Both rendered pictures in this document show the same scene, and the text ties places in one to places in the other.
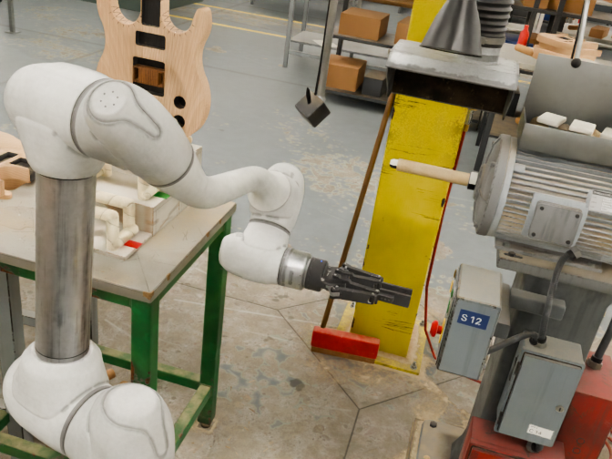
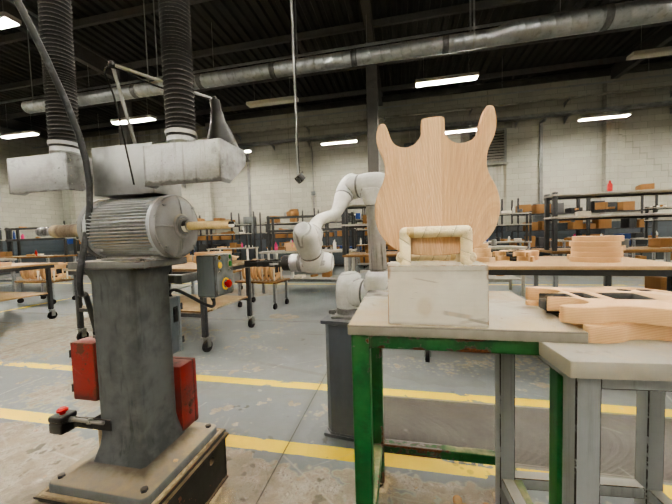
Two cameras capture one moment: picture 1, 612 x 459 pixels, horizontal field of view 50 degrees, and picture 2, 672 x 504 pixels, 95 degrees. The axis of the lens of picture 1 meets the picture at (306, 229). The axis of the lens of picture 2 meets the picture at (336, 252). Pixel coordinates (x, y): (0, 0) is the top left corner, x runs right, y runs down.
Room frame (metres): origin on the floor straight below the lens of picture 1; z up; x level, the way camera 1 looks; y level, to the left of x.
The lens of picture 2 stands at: (2.77, 0.21, 1.19)
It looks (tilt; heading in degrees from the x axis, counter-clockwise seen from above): 3 degrees down; 180
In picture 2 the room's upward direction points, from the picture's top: 2 degrees counter-clockwise
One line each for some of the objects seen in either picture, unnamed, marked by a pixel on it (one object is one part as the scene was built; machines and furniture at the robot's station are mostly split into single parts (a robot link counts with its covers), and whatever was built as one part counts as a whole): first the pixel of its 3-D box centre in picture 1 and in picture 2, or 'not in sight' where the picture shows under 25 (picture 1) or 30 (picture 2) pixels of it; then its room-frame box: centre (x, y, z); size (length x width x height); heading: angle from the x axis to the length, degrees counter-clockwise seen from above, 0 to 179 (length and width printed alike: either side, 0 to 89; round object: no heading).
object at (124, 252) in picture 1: (95, 234); not in sight; (1.54, 0.57, 0.94); 0.27 x 0.15 x 0.01; 78
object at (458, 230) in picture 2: not in sight; (434, 231); (1.89, 0.49, 1.20); 0.20 x 0.03 x 0.03; 77
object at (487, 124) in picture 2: (112, 2); (480, 126); (1.88, 0.62, 1.49); 0.07 x 0.04 x 0.10; 77
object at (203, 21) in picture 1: (197, 22); (388, 139); (1.82, 0.37, 1.48); 0.07 x 0.04 x 0.09; 77
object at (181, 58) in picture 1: (153, 68); (433, 187); (1.85, 0.50, 1.33); 0.35 x 0.04 x 0.40; 77
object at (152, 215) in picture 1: (124, 200); not in sight; (1.69, 0.53, 0.98); 0.27 x 0.16 x 0.09; 78
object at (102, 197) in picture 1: (101, 197); not in sight; (1.58, 0.56, 1.04); 0.20 x 0.03 x 0.03; 77
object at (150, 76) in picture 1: (150, 76); not in sight; (1.84, 0.50, 1.31); 0.10 x 0.03 x 0.05; 77
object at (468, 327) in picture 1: (495, 331); (200, 281); (1.27, -0.47, 0.99); 0.24 x 0.21 x 0.26; 78
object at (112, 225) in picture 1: (112, 232); not in sight; (1.48, 0.50, 0.99); 0.03 x 0.03 x 0.09
